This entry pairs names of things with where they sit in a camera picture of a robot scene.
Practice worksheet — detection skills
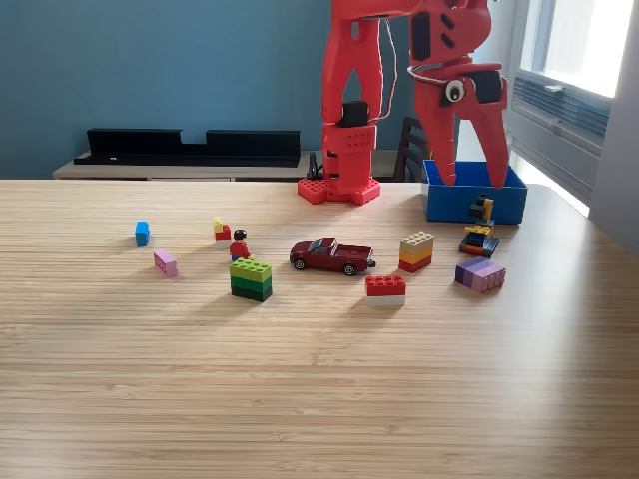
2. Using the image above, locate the purple pink brick stack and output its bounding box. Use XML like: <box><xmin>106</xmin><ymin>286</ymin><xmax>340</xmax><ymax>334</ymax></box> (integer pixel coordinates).
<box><xmin>453</xmin><ymin>255</ymin><xmax>507</xmax><ymax>294</ymax></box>

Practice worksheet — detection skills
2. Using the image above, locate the green lego brick stack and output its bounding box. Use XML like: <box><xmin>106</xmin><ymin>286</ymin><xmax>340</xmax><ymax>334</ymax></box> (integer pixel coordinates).
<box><xmin>229</xmin><ymin>257</ymin><xmax>274</xmax><ymax>303</ymax></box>

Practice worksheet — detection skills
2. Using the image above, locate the pink lego brick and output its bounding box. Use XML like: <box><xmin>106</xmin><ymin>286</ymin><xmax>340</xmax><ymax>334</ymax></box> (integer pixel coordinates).
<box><xmin>153</xmin><ymin>248</ymin><xmax>180</xmax><ymax>279</ymax></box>

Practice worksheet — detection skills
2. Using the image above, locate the blue plastic bin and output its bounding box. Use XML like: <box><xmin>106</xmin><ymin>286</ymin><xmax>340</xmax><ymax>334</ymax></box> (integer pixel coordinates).
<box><xmin>420</xmin><ymin>159</ymin><xmax>529</xmax><ymax>226</ymax></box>

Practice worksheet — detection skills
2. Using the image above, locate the dark wooden chair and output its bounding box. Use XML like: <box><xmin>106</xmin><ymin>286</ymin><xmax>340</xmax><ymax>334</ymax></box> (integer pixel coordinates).
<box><xmin>392</xmin><ymin>117</ymin><xmax>440</xmax><ymax>184</ymax></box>

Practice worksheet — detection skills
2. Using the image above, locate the grey vent unit under window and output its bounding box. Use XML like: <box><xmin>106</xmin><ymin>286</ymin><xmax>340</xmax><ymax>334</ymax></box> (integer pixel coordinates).
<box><xmin>504</xmin><ymin>69</ymin><xmax>614</xmax><ymax>204</ymax></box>

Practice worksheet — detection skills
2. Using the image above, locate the small yellow toy digger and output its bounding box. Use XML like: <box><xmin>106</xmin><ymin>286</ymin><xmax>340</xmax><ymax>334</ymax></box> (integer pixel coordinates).
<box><xmin>458</xmin><ymin>194</ymin><xmax>501</xmax><ymax>259</ymax></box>

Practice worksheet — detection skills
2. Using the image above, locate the tan orange red brick stack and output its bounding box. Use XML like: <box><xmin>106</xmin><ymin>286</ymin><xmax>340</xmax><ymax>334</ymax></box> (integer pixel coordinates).
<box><xmin>397</xmin><ymin>230</ymin><xmax>435</xmax><ymax>274</ymax></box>

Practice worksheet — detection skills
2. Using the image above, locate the bright window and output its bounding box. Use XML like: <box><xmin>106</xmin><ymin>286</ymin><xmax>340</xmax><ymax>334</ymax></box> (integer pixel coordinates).
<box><xmin>518</xmin><ymin>0</ymin><xmax>639</xmax><ymax>99</ymax></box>

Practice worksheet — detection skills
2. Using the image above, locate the dark red toy car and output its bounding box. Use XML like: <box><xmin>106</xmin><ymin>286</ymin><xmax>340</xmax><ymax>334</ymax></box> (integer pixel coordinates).
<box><xmin>289</xmin><ymin>237</ymin><xmax>377</xmax><ymax>277</ymax></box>

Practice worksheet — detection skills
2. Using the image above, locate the toy figure red shirt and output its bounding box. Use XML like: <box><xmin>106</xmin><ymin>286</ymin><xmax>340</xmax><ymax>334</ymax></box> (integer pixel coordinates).
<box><xmin>229</xmin><ymin>229</ymin><xmax>256</xmax><ymax>264</ymax></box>

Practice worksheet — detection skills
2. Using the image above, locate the yellow red white brick stack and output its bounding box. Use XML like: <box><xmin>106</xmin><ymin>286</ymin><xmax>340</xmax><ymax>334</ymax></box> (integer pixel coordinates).
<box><xmin>212</xmin><ymin>216</ymin><xmax>233</xmax><ymax>249</ymax></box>

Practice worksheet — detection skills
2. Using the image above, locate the pale wooden sideboard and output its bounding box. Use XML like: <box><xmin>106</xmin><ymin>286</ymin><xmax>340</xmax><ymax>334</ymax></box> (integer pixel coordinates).
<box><xmin>52</xmin><ymin>149</ymin><xmax>400</xmax><ymax>182</ymax></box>

